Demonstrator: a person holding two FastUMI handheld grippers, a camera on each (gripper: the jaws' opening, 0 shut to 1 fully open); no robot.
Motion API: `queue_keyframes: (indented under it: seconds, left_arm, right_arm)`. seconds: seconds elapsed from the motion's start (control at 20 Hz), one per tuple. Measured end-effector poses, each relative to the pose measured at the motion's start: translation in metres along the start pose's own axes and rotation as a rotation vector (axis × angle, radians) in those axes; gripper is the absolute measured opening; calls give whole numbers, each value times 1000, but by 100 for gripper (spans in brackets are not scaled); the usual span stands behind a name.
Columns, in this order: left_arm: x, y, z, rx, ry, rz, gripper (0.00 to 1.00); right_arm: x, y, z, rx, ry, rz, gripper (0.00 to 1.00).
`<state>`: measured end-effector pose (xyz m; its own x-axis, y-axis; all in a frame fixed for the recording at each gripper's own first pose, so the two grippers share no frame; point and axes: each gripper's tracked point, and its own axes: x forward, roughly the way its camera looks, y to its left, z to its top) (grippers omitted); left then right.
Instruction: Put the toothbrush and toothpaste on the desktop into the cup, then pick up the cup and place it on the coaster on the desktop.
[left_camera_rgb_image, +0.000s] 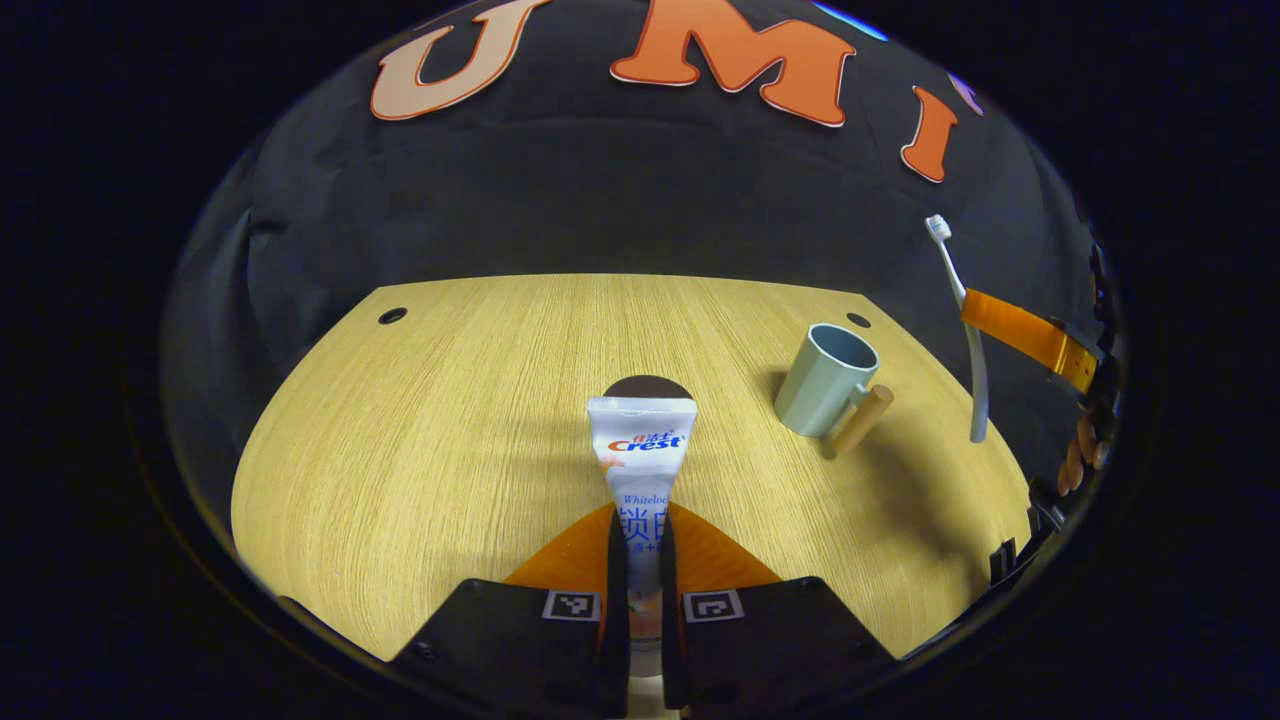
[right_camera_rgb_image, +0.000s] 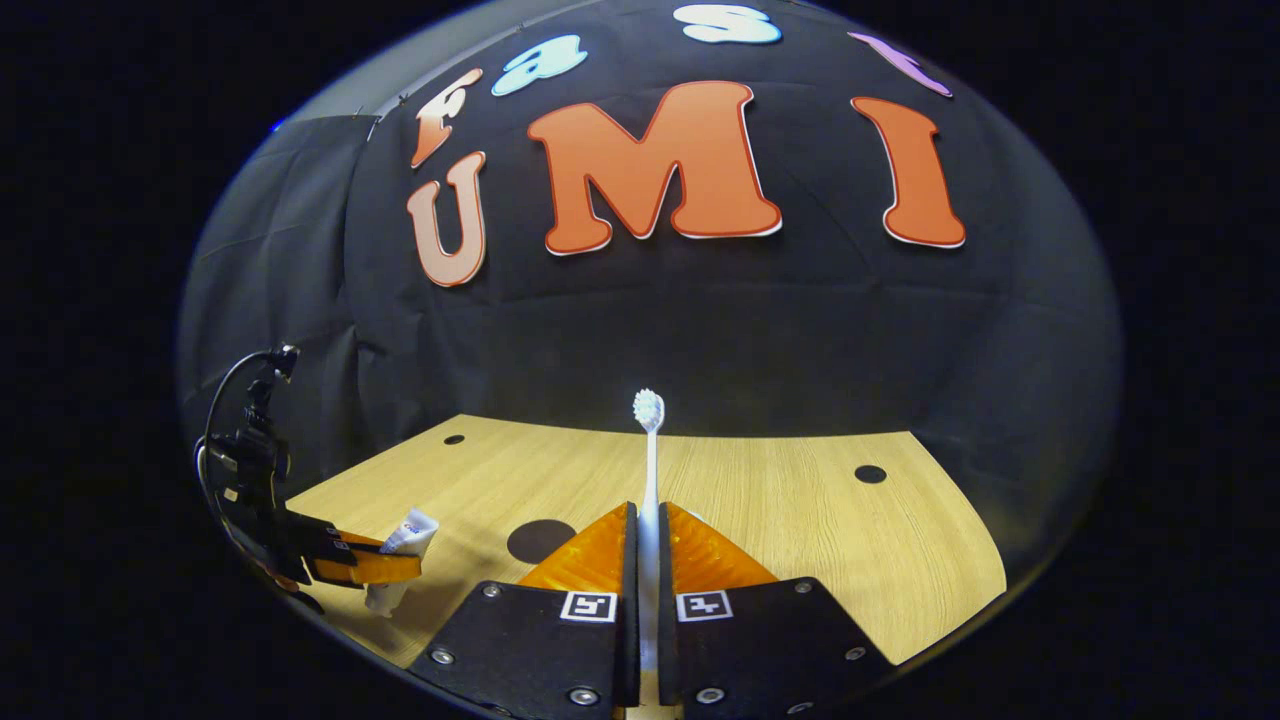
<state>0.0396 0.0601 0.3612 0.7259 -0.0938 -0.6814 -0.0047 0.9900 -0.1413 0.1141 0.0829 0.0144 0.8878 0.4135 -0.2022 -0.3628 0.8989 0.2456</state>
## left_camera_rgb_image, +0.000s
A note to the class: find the white toothbrush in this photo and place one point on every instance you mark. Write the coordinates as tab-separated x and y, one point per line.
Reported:
977	370

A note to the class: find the white toothpaste tube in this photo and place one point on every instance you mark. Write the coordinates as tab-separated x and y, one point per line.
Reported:
640	450

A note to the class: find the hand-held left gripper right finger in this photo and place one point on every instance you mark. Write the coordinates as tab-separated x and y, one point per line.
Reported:
668	620

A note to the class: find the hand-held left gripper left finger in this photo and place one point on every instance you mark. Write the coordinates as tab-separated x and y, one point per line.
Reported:
618	600

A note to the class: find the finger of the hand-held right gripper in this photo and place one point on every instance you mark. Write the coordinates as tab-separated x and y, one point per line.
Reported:
1020	330

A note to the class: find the black backdrop cloth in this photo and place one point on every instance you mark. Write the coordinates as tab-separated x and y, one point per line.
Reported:
600	200

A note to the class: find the pale green cup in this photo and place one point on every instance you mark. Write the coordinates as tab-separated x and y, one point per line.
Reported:
820	385

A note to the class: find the round dark coaster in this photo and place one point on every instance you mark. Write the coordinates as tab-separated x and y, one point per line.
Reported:
648	385

